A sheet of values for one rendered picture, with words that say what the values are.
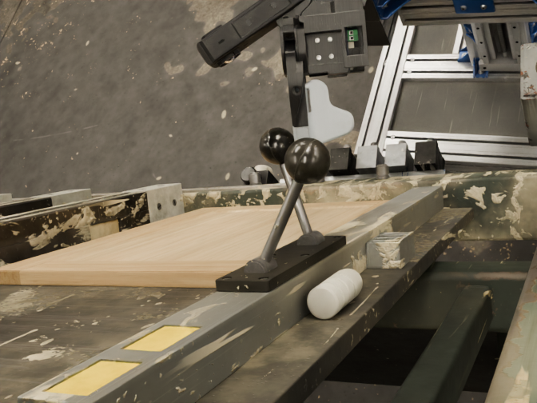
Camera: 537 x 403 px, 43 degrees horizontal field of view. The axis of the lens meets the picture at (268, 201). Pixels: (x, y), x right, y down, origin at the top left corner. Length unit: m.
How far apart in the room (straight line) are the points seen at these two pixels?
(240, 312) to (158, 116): 2.44
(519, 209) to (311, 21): 0.66
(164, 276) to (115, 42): 2.60
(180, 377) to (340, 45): 0.36
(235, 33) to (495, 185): 0.67
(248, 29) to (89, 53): 2.75
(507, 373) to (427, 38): 2.04
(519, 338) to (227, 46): 0.41
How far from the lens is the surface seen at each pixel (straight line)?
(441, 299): 0.92
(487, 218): 1.24
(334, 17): 0.67
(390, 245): 0.78
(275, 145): 0.69
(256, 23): 0.68
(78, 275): 0.88
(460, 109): 2.15
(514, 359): 0.36
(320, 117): 0.67
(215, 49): 0.68
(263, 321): 0.54
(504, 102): 2.14
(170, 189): 1.40
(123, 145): 2.95
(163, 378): 0.43
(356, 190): 1.28
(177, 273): 0.79
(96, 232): 1.21
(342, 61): 0.67
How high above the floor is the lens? 1.99
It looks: 54 degrees down
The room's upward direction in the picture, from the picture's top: 43 degrees counter-clockwise
